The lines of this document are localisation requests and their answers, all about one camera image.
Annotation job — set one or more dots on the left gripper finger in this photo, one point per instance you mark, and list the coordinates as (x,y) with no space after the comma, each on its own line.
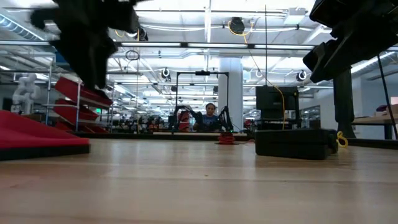
(91,73)

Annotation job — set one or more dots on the red-rimmed grey square pad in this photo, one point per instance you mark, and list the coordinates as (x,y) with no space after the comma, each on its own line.
(37,133)

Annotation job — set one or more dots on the black soft pouch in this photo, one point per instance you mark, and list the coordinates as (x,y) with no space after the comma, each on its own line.
(295,144)

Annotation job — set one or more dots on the black spool with white labels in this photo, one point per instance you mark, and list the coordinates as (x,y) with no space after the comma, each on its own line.
(217,143)

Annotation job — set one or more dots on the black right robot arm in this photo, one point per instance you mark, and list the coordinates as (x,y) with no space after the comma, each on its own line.
(357,12)

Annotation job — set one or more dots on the background black robot arm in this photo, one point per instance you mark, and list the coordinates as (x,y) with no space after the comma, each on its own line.
(225,118)
(196,114)

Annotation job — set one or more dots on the red bin shelf rack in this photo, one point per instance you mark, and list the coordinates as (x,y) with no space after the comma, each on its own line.
(71,90)

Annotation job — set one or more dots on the wood-top desk on casters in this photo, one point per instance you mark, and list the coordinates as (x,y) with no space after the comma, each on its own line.
(373,119)

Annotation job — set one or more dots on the black monitor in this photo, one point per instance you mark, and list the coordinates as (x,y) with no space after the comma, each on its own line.
(276,102)

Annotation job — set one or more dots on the white building column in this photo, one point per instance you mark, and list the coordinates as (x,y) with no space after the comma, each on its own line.
(230,81)

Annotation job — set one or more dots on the person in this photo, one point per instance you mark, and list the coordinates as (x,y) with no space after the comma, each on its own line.
(210,119)

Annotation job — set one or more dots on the black upright post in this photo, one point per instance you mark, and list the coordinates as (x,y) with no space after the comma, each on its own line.
(343,105)

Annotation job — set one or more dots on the black gantry frame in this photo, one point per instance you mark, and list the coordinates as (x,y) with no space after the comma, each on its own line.
(202,73)

